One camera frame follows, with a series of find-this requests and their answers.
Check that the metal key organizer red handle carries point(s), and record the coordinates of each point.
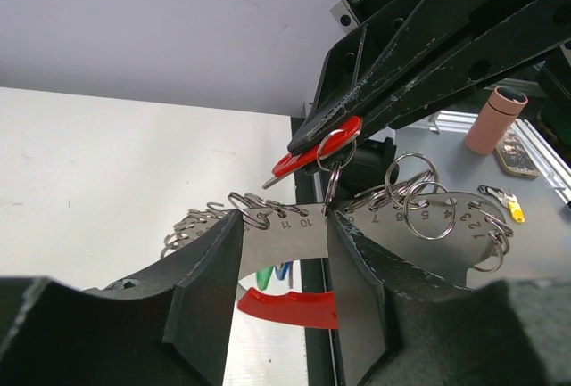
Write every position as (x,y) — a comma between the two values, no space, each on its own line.
(444,233)

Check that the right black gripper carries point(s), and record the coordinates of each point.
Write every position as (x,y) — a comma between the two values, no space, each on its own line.
(410,58)

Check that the red key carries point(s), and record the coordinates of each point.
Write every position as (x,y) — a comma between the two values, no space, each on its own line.
(332,143)

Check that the pink cylinder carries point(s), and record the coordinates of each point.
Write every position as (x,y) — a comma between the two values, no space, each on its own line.
(500,110)

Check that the yellow tagged key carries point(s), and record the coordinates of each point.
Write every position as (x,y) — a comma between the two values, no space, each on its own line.
(507,200)

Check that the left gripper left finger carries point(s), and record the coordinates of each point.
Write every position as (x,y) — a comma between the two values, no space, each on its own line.
(167,324)

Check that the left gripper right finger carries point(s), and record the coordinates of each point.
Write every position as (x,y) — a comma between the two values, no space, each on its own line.
(400,325)

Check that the black gold plaque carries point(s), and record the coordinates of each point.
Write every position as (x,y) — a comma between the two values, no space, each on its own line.
(514,157)

